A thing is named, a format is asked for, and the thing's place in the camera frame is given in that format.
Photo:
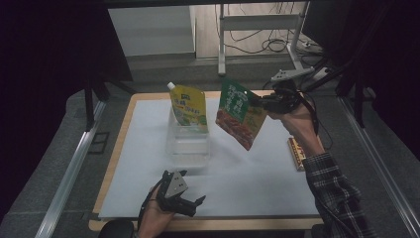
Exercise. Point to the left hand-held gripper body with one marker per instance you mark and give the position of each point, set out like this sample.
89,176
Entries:
176,186

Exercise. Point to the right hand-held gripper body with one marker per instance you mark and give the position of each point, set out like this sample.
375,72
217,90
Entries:
284,99

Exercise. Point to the clear plastic container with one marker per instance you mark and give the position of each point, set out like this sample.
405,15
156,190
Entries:
188,148

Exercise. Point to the green and red sauce pouch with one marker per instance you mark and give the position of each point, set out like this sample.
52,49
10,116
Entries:
239,115

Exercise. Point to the small gold and red packet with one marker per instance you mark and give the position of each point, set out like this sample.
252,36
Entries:
295,153

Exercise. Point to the yellow spouted pouch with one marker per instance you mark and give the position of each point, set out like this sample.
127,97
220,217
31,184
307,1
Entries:
189,105

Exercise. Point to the person's right hand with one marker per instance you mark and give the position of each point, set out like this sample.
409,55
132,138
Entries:
298,122

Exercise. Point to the person's left hand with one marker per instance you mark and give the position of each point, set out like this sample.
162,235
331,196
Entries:
153,221

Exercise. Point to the white power strip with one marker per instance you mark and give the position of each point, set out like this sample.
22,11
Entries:
322,75

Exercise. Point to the person's left leg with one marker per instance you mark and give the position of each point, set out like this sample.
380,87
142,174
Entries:
117,229

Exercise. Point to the person's leg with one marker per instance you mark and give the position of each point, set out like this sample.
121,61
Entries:
320,231
117,229

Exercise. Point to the black metal stand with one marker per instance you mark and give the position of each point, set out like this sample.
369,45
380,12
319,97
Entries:
358,99
89,105

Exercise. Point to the dark curtain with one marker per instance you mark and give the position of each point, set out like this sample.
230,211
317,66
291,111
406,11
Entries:
43,49
393,59

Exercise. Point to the person's right leg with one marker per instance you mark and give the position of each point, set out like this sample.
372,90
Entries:
320,231

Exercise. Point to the white cabinet panel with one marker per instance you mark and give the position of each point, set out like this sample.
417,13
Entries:
152,31

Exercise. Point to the white metal desk frame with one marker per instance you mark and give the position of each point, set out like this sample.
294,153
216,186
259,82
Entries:
261,21

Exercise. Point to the black floor bracket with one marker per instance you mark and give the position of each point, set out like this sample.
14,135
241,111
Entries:
99,142

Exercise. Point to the aluminium floor rail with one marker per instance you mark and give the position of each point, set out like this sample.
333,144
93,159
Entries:
379,165
71,178

